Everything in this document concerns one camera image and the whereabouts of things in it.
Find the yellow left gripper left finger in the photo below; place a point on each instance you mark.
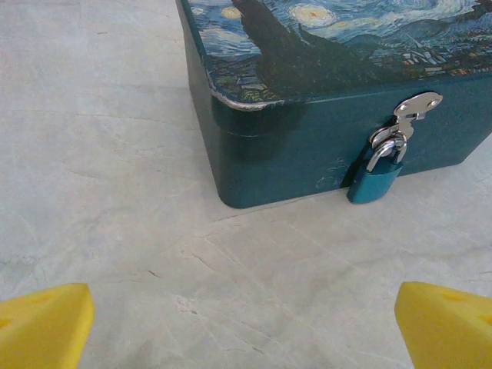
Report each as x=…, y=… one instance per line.
x=38, y=330

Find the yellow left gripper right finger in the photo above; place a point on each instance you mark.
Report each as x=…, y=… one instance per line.
x=446, y=330

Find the small blue padlock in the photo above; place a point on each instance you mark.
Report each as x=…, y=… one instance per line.
x=371, y=184

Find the starry night print tin box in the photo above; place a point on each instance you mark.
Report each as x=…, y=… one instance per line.
x=269, y=161

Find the silver metal box hasp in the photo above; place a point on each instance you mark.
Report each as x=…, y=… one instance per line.
x=419, y=102

